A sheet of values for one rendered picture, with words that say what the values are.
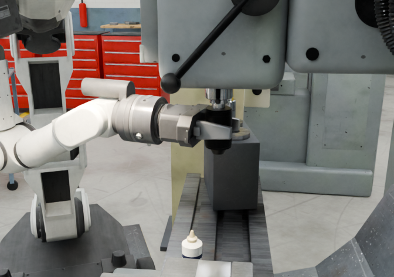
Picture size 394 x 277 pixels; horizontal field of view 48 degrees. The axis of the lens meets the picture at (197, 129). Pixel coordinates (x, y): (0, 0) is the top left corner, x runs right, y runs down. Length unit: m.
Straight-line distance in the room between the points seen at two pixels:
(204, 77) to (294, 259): 2.14
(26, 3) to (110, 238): 1.00
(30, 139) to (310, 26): 0.59
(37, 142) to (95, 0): 9.30
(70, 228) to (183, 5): 1.13
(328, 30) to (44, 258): 1.33
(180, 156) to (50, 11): 1.70
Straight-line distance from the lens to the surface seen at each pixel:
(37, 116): 1.39
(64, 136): 0.86
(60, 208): 1.60
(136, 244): 2.04
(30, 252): 1.75
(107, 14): 10.11
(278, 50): 0.66
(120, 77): 5.51
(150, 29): 0.74
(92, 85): 0.85
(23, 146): 0.96
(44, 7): 1.08
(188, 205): 1.22
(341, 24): 0.64
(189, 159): 2.65
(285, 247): 2.82
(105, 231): 1.81
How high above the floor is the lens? 1.45
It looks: 17 degrees down
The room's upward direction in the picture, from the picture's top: straight up
